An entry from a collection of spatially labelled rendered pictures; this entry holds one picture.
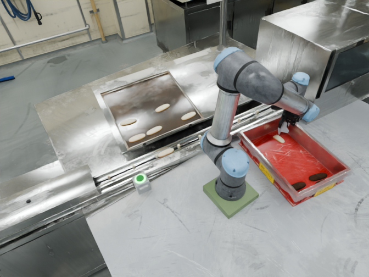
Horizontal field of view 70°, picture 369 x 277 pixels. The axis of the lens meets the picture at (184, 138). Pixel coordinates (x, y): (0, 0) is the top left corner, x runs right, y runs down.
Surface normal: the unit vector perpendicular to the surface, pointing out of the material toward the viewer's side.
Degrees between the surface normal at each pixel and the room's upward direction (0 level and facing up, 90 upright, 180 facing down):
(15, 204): 0
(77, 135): 0
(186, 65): 10
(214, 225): 0
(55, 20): 90
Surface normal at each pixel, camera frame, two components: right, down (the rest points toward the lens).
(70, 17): 0.47, 0.61
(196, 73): 0.01, -0.58
